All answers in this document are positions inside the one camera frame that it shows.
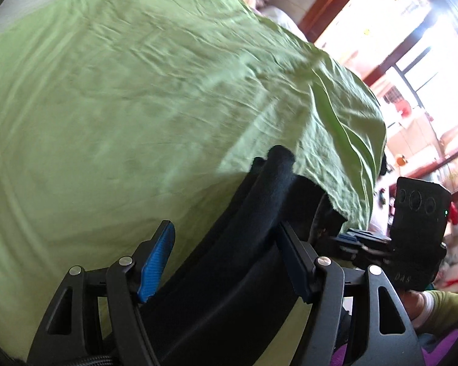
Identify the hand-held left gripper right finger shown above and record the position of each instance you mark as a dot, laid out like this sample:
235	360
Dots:
292	265

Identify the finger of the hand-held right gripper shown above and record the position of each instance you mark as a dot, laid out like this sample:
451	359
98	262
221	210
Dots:
353	244

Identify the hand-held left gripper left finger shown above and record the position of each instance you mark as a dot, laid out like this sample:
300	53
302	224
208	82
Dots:
157	261

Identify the black pants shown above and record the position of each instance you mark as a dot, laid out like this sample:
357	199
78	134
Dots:
229	274

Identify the person's right hand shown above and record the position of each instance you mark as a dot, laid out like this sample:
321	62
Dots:
413	307

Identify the purple cloth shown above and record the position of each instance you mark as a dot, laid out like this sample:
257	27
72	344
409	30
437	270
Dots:
441	350

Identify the green bed sheet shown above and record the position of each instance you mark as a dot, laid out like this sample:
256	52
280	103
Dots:
129	103

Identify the wooden window frame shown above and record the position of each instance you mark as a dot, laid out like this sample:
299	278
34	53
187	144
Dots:
330	5

